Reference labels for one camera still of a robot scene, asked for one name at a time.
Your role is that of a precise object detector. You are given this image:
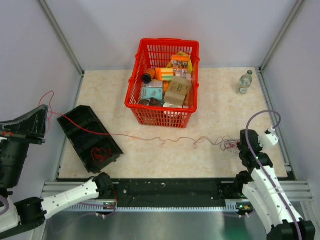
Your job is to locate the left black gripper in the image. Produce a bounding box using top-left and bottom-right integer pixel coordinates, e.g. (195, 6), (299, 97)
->
(0, 104), (51, 188)

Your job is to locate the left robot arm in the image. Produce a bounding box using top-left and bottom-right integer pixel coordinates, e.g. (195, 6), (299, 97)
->
(0, 104), (114, 240)

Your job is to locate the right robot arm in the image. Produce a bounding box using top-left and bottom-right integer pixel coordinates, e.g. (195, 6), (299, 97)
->
(233, 128), (316, 240)

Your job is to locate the black divided tray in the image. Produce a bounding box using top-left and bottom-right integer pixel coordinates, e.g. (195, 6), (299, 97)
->
(57, 105), (124, 174)

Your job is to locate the clear glass bottle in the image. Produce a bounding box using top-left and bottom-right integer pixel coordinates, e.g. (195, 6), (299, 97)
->
(236, 70), (253, 95)

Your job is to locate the brown cardboard box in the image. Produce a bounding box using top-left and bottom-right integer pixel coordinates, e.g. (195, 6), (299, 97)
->
(164, 76), (192, 106)

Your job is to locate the pink white packet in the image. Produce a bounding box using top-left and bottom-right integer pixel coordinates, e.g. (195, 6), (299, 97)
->
(173, 68), (192, 81)

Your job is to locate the yellow bag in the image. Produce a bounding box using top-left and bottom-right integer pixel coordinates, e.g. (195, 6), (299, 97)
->
(166, 51), (193, 74)

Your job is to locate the brown wrapped package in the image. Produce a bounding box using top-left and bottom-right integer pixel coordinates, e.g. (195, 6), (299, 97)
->
(138, 97), (163, 107)

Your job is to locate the teal tissue box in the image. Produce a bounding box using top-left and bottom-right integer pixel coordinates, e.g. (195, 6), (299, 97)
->
(140, 80), (164, 101)

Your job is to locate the striped sponge pack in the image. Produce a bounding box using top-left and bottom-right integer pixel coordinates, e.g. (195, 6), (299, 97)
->
(155, 67), (174, 82)

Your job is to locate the orange snack box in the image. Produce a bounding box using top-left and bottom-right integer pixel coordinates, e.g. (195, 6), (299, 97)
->
(171, 55), (189, 69)

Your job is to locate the orange black bottle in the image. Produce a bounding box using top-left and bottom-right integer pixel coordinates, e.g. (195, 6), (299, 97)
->
(141, 68), (156, 84)

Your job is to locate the red plastic basket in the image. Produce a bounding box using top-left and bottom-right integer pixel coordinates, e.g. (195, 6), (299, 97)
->
(124, 38), (200, 128)

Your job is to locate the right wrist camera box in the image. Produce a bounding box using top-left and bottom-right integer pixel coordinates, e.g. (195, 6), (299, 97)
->
(258, 127), (279, 149)

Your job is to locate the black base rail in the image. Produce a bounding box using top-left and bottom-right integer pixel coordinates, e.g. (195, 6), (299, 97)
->
(97, 178), (245, 208)

